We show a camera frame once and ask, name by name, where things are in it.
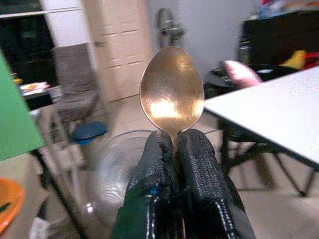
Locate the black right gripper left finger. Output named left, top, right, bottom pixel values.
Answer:
left=112, top=130, right=180, bottom=239

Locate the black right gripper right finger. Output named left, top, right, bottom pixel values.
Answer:
left=176, top=128, right=257, bottom=239

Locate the gold metal spoon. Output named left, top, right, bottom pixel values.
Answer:
left=139, top=46, right=205, bottom=160

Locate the white floor fan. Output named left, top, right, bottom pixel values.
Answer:
left=84, top=128, right=160, bottom=225

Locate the blue round stool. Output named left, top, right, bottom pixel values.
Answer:
left=71, top=121, right=108, bottom=145

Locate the white folding table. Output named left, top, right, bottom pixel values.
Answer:
left=203, top=65, right=319, bottom=197

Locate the pink chair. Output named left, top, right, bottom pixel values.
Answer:
left=223, top=59, right=263, bottom=90

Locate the grey folding chair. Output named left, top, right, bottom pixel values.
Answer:
left=51, top=42, right=101, bottom=130

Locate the cream panelled door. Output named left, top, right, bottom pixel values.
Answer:
left=83, top=0, right=155, bottom=103

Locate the orange bowl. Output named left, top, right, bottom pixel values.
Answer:
left=0, top=177, right=25, bottom=233

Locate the yellow toy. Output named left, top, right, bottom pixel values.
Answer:
left=280, top=49, right=308, bottom=68

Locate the green table top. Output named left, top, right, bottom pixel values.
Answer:
left=0, top=49, right=46, bottom=162

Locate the grey standing fan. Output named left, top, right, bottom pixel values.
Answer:
left=156, top=7, right=185, bottom=49

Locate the black cabinet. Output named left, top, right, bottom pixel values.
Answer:
left=239, top=14, right=319, bottom=83

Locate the black shelf unit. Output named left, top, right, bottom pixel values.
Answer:
left=0, top=6, right=83, bottom=110

